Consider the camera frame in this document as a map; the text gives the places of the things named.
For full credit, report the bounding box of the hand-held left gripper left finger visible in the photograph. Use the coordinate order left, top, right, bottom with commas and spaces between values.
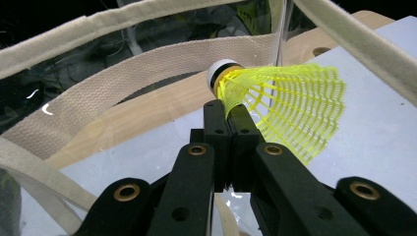
190, 99, 232, 193

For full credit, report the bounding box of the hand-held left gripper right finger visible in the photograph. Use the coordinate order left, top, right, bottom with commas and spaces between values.
228, 103, 266, 193

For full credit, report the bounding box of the clear bag with beige trim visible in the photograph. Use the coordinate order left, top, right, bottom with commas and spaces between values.
0, 0, 417, 236

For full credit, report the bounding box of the yellow shuttlecock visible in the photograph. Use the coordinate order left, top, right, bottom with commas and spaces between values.
206, 58, 347, 167

